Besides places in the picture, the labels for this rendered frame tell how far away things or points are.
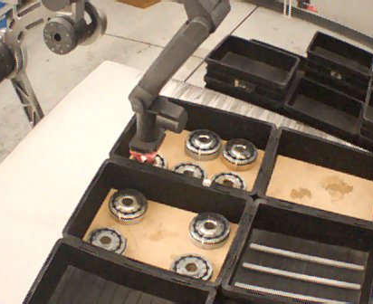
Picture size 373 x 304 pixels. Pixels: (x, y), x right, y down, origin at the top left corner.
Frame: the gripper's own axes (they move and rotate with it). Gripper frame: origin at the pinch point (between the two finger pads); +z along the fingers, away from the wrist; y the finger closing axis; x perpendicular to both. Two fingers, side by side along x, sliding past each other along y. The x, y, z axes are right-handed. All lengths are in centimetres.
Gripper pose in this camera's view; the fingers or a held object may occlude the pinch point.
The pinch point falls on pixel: (148, 160)
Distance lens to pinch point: 147.7
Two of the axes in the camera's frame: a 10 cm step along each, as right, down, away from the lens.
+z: -0.4, 7.3, 6.8
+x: -9.4, -2.6, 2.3
